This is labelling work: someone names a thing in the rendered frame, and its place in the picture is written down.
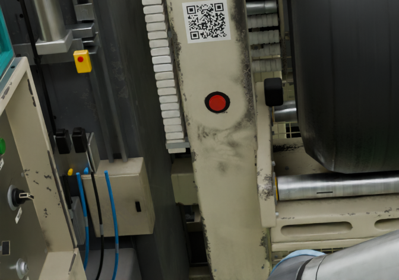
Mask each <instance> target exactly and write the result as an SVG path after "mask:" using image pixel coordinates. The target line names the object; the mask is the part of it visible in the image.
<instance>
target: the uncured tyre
mask: <svg viewBox="0 0 399 280"><path fill-rule="evenodd" d="M287 10H288V18H289V33H290V48H291V56H292V70H293V83H294V96H295V103H296V114H297V123H298V126H299V130H300V134H301V137H302V141H303V145H304V148H305V152H306V153H307V154H308V155H309V156H311V157H312V158H313V159H314V160H316V161H317V162H319V163H320V164H321V165H322V166H324V167H325V168H326V169H327V170H329V171H336V172H339V173H345V174H352V173H368V172H377V171H394V170H399V0H287Z"/></svg>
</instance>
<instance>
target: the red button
mask: <svg viewBox="0 0 399 280"><path fill-rule="evenodd" d="M209 105H210V107H211V108H212V109H213V110H216V111H219V110H222V109H224V107H225V105H226V101H225V99H224V97H222V96H220V95H215V96H212V97H211V98H210V101H209Z"/></svg>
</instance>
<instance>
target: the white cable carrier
mask: <svg viewBox="0 0 399 280"><path fill-rule="evenodd" d="M165 2H166V0H142V4H143V5H144V8H143V9H144V13H145V22H146V23H147V25H146V28H147V31H148V39H150V42H149V44H150V47H151V55H152V56H153V57H152V61H153V64H154V66H153V67H154V72H156V73H155V78H156V80H157V81H156V85H157V87H158V95H159V96H160V97H159V100H160V103H161V105H160V107H161V110H162V112H161V115H162V117H163V124H164V130H165V132H166V139H167V144H168V143H176V142H189V141H188V134H187V132H186V127H185V121H184V114H183V107H182V100H181V92H180V91H179V89H180V86H179V84H178V77H177V70H176V62H175V61H174V59H175V55H174V53H173V46H172V32H171V28H170V24H169V22H168V18H169V16H168V13H167V12H166V11H167V5H166V4H165ZM168 152H169V153H178V152H186V148H174V149H168Z"/></svg>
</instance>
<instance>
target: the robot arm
mask: <svg viewBox="0 0 399 280"><path fill-rule="evenodd" d="M267 280H399V229H398V230H395V231H392V232H390V233H386V234H384V235H381V236H378V237H375V238H372V239H370V240H367V241H364V242H362V243H359V244H355V245H354V246H350V247H347V248H345V249H342V250H339V251H337V252H334V253H331V254H324V253H322V252H319V251H316V250H308V249H305V250H298V251H295V252H293V253H291V254H289V255H288V256H286V257H285V258H284V259H283V260H281V261H280V262H279V263H278V264H277V265H276V266H275V267H274V269H273V270H272V271H271V273H270V276H269V277H268V278H267Z"/></svg>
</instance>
